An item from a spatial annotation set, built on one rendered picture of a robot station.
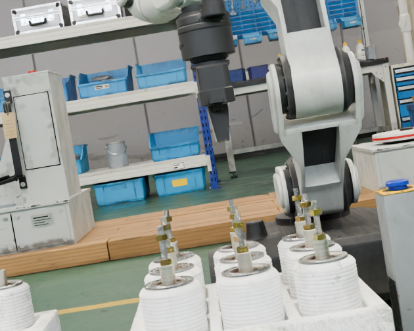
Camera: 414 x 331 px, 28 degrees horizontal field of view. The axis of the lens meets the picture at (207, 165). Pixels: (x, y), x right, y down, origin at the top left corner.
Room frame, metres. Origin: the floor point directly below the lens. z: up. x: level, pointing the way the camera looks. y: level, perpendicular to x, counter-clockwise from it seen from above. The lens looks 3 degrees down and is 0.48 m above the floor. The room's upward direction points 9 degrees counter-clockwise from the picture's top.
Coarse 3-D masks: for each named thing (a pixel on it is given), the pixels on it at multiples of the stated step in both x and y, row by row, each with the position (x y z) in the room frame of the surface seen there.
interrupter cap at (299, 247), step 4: (328, 240) 1.37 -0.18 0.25; (332, 240) 1.36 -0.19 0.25; (296, 244) 1.38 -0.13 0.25; (300, 244) 1.38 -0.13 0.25; (304, 244) 1.38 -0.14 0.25; (332, 244) 1.33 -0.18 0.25; (292, 248) 1.36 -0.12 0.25; (296, 248) 1.35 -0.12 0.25; (300, 248) 1.34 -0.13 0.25; (304, 248) 1.34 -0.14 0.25; (308, 248) 1.33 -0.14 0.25; (312, 248) 1.32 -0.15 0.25
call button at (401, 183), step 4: (392, 180) 1.44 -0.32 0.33; (396, 180) 1.43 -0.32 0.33; (400, 180) 1.42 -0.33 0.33; (404, 180) 1.42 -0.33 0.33; (408, 180) 1.43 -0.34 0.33; (388, 184) 1.42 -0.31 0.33; (392, 184) 1.42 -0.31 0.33; (396, 184) 1.41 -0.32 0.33; (400, 184) 1.41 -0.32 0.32; (404, 184) 1.41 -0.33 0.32; (388, 188) 1.43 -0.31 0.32; (392, 188) 1.42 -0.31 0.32; (396, 188) 1.42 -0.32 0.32; (400, 188) 1.42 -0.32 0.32
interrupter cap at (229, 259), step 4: (252, 252) 1.38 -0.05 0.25; (256, 252) 1.38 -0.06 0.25; (260, 252) 1.37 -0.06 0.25; (228, 256) 1.38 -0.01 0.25; (232, 256) 1.38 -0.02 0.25; (252, 256) 1.36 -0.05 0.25; (256, 256) 1.34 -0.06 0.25; (260, 256) 1.33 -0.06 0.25; (220, 260) 1.35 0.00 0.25; (224, 260) 1.35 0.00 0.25; (228, 260) 1.34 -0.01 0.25; (232, 260) 1.34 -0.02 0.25; (236, 260) 1.33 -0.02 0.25; (252, 260) 1.32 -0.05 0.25
